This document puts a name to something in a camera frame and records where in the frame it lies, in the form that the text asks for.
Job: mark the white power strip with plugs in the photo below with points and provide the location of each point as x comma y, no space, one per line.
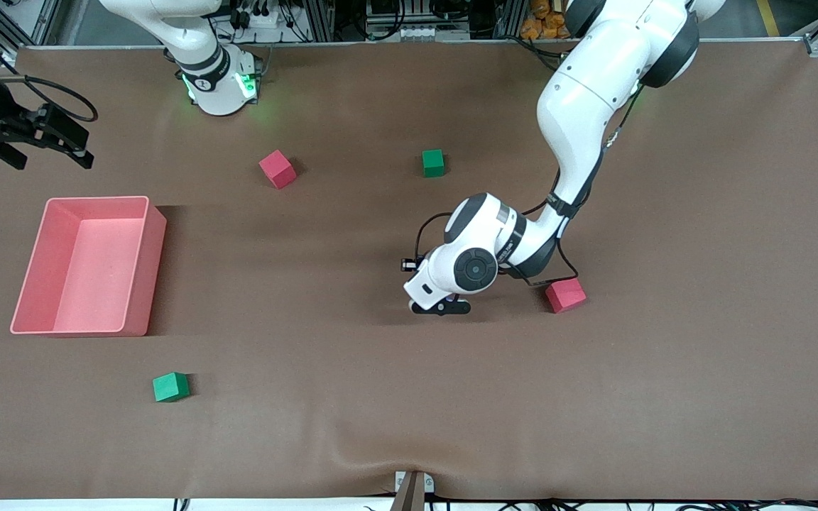
260,21

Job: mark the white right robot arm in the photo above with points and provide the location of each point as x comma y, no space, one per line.
214,92

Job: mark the green foam cube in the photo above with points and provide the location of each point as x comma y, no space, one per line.
433,162
170,387

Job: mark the grey camera stand pole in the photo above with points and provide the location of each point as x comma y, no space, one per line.
409,498

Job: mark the pink plastic bin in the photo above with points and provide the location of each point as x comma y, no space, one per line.
89,284

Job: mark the brown table mat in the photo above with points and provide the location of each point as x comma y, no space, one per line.
409,397

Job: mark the orange snack bags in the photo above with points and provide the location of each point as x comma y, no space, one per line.
544,25

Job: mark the red foam cube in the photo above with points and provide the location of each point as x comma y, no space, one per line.
566,297
277,169

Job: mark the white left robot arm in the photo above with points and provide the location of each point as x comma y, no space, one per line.
579,106

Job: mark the metal table edge bracket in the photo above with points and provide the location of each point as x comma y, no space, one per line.
399,482

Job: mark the aluminium frame post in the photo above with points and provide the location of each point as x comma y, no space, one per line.
324,21
512,18

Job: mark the long white power strip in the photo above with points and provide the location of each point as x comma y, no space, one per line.
416,33

